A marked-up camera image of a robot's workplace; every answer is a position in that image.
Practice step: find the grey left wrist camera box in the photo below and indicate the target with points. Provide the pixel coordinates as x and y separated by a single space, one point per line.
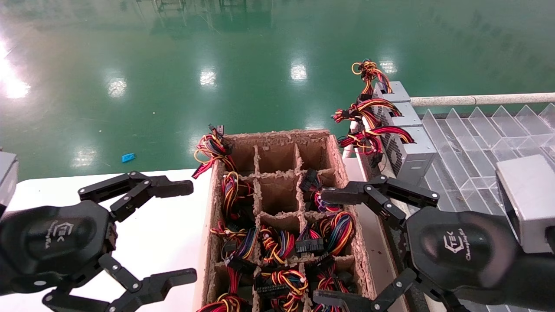
8 177

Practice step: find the brown cardboard divider box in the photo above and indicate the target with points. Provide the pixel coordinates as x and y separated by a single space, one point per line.
277 158

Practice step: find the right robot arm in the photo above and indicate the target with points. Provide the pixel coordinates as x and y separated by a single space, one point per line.
537 281

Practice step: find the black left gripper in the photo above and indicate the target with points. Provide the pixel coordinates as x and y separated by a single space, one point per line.
52 242

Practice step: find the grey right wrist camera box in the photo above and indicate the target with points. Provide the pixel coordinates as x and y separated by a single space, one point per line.
529 199

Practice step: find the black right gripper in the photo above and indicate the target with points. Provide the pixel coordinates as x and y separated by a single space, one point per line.
464 251

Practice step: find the clear acrylic divider tray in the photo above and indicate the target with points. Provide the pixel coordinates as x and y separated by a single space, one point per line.
468 151

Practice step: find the small blue scrap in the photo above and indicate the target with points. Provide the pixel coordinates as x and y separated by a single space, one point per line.
128 157

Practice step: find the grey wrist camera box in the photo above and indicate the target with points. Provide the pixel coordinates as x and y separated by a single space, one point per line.
529 199
8 177

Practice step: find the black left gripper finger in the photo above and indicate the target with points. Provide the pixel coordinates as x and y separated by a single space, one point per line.
169 188

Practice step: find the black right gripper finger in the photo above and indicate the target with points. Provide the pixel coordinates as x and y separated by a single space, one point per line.
342 301

